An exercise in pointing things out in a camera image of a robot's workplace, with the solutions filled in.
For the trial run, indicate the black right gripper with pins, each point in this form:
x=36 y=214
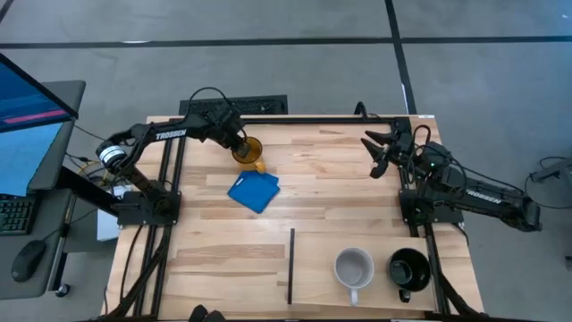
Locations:
x=402 y=147

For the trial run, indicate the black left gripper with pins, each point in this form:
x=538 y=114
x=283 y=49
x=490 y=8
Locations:
x=225 y=123

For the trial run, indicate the yellow mug with dark rim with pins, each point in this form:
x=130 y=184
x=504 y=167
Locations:
x=257 y=154

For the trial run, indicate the grey floral mug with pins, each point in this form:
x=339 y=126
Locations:
x=354 y=268

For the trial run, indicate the black mug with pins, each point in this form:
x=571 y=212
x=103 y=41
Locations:
x=416 y=273

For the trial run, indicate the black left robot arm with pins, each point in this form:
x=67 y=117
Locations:
x=170 y=133

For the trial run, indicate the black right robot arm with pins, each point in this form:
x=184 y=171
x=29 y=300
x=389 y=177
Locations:
x=487 y=197

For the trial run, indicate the blue folded cloth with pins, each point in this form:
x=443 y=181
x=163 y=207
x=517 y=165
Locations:
x=254 y=192

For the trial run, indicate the black floor vent grille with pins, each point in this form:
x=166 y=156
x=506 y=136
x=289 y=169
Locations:
x=263 y=105

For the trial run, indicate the white box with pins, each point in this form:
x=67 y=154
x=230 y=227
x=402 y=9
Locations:
x=107 y=226

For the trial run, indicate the person's foot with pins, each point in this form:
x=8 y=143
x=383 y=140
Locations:
x=216 y=316
x=198 y=314

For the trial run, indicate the grey side desk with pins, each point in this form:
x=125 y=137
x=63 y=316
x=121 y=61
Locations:
x=49 y=214

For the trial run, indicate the computer monitor with blue screen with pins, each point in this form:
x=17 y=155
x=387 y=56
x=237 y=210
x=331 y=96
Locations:
x=22 y=152

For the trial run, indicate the black desk caster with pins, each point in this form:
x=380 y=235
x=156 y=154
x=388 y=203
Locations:
x=62 y=290

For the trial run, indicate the black keyboard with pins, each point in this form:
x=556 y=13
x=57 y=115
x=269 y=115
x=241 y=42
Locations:
x=15 y=214

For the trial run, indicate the black computer mouse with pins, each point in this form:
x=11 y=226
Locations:
x=27 y=260

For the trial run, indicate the black aluminium table frame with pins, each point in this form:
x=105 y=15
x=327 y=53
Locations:
x=313 y=121

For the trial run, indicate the black diagonal frame strut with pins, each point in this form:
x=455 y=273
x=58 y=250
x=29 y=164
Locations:
x=453 y=293

